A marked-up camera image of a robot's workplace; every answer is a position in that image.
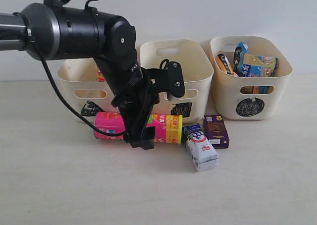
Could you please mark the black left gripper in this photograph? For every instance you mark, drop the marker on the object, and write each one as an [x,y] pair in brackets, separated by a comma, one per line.
[135,103]

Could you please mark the pink chips can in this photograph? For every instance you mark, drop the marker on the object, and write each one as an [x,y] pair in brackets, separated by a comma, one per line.
[168,127]

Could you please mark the white blue milk carton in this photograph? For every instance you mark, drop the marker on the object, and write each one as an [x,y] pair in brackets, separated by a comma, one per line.
[202,153]

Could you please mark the yellow chips can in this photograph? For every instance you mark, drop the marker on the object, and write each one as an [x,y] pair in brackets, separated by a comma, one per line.
[100,78]

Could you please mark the orange instant noodle bag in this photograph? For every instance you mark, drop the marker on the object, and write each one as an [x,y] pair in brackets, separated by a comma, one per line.
[224,64]

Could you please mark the blue instant noodle bag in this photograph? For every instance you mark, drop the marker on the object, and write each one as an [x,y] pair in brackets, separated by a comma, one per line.
[253,66]

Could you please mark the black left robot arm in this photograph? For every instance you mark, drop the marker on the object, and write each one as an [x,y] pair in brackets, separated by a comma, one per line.
[54,33]

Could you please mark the purple drink carton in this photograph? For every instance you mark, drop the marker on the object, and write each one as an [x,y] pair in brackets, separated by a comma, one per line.
[215,131]

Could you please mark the middle cream bin square mark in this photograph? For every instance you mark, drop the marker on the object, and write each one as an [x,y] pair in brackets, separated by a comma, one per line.
[197,74]

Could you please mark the left cream bin triangle mark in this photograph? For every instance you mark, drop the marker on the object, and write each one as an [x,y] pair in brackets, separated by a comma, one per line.
[82,88]

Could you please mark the right cream bin circle mark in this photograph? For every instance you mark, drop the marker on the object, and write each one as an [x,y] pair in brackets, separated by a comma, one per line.
[241,98]

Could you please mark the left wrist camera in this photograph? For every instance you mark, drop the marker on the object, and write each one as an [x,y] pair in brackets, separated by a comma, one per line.
[167,78]

